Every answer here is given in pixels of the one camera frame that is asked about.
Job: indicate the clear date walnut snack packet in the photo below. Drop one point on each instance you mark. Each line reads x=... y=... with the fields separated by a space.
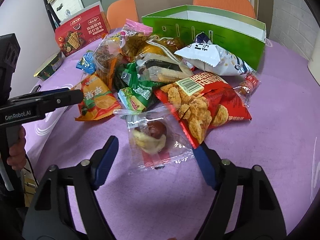
x=154 y=139

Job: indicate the red fried chicken snack bag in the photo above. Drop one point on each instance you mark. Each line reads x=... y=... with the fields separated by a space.
x=202 y=102

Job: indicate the black phone on table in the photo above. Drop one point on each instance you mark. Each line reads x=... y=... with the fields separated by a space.
x=36 y=89

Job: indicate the small red mahua packet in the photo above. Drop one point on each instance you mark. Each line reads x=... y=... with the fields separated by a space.
x=247 y=87

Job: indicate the orange potato chip bag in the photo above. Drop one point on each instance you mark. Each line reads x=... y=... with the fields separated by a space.
x=98 y=100

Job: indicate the orange chair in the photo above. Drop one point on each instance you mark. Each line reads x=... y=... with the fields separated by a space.
x=243 y=7
x=119 y=11

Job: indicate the white blue snack bag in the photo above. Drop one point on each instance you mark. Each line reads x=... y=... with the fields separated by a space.
x=209 y=57

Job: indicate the green round tin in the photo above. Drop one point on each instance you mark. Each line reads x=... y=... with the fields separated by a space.
x=49 y=67

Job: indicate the pink wafer snack bag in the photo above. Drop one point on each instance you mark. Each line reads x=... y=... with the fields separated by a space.
x=119 y=48

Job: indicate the left orange chair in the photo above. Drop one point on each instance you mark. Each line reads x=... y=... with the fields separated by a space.
x=119 y=11

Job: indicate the person's left hand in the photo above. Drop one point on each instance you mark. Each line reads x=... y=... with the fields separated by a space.
x=17 y=159

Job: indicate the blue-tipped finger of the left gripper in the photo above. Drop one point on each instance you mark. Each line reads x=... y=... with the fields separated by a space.
x=49 y=100

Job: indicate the purple tablecloth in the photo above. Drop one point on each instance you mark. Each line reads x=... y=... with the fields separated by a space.
x=167 y=196

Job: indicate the red cracker box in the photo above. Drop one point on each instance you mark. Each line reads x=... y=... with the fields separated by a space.
x=86 y=26

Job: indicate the green snack packet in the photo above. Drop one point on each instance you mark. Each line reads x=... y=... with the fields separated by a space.
x=134 y=94

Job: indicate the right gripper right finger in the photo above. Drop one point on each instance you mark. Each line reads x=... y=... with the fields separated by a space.
x=260 y=215

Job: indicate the white thermos jug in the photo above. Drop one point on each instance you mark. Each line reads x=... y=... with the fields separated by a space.
x=314 y=62

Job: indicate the green cardboard box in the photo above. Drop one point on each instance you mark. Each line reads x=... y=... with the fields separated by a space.
x=241 y=35

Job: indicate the yellow bread packet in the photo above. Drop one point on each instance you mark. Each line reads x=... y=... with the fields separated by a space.
x=155 y=47

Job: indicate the small blue snack packet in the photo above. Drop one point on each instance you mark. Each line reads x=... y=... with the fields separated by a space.
x=87 y=63

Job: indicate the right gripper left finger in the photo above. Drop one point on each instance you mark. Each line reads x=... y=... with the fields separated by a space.
x=49 y=215

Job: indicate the right orange chair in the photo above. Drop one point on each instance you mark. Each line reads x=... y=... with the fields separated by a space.
x=243 y=7

